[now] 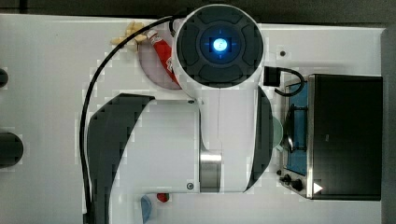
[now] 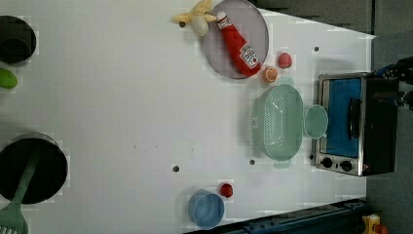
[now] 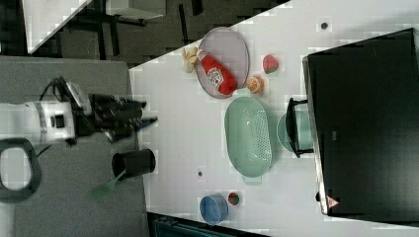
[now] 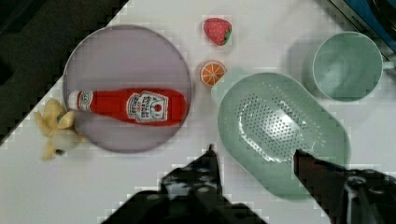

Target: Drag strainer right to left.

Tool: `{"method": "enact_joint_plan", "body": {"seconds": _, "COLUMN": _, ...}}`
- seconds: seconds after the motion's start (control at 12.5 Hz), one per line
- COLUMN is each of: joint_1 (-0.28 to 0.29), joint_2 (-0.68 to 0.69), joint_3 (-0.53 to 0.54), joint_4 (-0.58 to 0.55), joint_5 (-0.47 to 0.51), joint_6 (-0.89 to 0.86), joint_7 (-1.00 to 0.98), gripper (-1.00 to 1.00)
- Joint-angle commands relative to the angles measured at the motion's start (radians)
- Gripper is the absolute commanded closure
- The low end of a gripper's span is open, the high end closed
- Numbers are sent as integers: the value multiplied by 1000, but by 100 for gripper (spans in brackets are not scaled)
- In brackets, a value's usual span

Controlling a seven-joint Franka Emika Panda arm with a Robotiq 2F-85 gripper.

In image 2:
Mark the silver black toaster oven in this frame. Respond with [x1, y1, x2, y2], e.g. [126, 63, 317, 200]
[315, 72, 398, 176]

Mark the mint green cup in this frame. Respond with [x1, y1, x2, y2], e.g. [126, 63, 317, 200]
[304, 104, 328, 139]

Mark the black cylindrical container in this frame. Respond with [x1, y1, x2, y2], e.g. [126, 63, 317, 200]
[0, 16, 37, 64]

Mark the green lime toy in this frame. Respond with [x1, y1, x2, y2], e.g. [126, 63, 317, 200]
[0, 68, 18, 89]

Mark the small red tomato toy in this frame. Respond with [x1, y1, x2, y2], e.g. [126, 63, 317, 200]
[219, 183, 234, 198]

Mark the red ketchup bottle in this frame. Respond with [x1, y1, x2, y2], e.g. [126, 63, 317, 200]
[217, 12, 261, 77]

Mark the yellow plush banana toy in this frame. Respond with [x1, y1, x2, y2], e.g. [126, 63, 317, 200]
[172, 0, 217, 37]

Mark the pink strawberry toy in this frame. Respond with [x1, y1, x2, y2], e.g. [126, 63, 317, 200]
[278, 53, 292, 69]

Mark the orange slice toy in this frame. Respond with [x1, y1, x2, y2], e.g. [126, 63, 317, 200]
[263, 66, 278, 83]

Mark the mint green plastic strainer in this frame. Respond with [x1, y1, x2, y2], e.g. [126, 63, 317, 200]
[251, 77, 303, 169]

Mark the blue plastic cup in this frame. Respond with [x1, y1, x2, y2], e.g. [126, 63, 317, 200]
[187, 189, 225, 230]

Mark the black pot with spatula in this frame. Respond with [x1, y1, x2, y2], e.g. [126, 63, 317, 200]
[0, 133, 69, 205]

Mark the green slotted spatula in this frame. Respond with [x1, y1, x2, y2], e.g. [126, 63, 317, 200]
[0, 153, 39, 234]

